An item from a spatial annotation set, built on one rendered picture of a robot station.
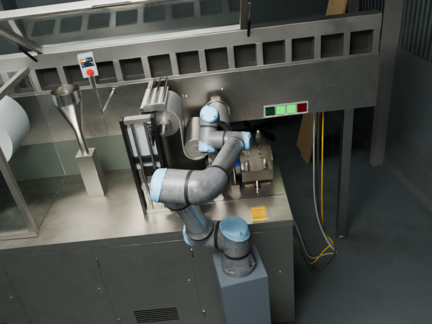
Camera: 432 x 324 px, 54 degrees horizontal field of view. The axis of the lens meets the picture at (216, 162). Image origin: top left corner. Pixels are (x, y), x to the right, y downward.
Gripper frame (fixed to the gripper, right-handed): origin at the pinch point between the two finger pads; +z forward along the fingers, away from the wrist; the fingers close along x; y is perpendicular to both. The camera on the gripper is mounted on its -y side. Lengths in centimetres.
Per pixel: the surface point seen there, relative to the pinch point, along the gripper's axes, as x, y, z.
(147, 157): 33.2, -8.2, -3.2
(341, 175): -79, -21, 86
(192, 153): 12.9, -6.5, 10.9
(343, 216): -81, -49, 109
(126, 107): 49, 26, 26
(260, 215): -17.5, -40.8, 4.8
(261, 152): -23.2, -7.1, 28.9
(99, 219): 65, -35, 16
